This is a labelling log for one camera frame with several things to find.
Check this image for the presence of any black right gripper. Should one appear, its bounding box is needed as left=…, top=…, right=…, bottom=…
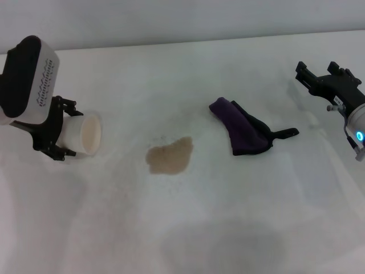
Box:
left=295, top=61, right=365, bottom=114

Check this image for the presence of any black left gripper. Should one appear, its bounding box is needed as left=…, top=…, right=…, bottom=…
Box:
left=13, top=96, right=84, bottom=161

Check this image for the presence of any white paper cup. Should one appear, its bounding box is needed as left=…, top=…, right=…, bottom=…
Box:
left=60, top=111, right=103, bottom=157

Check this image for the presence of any purple rag with black trim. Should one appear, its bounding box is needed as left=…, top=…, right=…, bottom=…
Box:
left=208, top=96, right=300, bottom=156

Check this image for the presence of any brown water stain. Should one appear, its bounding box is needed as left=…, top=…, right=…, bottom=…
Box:
left=145, top=136, right=195, bottom=175

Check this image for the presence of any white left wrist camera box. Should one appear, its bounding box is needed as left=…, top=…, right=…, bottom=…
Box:
left=0, top=35, right=61, bottom=127

